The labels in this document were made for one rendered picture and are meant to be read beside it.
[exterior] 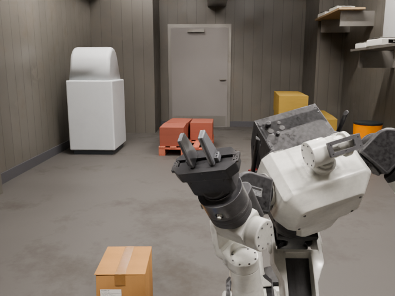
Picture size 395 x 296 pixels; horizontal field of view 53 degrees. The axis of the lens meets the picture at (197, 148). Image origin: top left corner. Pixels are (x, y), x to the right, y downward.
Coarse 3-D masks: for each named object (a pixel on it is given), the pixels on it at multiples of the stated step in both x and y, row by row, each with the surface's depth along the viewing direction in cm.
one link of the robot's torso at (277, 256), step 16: (272, 240) 129; (320, 240) 130; (272, 256) 128; (288, 256) 128; (304, 256) 128; (320, 256) 125; (288, 272) 127; (304, 272) 127; (320, 272) 122; (288, 288) 125; (304, 288) 125
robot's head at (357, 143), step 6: (342, 138) 92; (348, 138) 92; (354, 138) 92; (360, 138) 93; (330, 144) 91; (354, 144) 93; (360, 144) 92; (330, 150) 91; (342, 150) 92; (348, 150) 92; (330, 156) 91
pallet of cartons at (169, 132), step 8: (168, 120) 643; (176, 120) 643; (184, 120) 643; (192, 120) 643; (200, 120) 643; (208, 120) 643; (160, 128) 569; (168, 128) 568; (176, 128) 568; (184, 128) 577; (192, 128) 621; (200, 128) 620; (208, 128) 619; (160, 136) 572; (168, 136) 571; (176, 136) 570; (192, 136) 623; (160, 144) 574; (168, 144) 573; (176, 144) 572; (192, 144) 646; (160, 152) 573
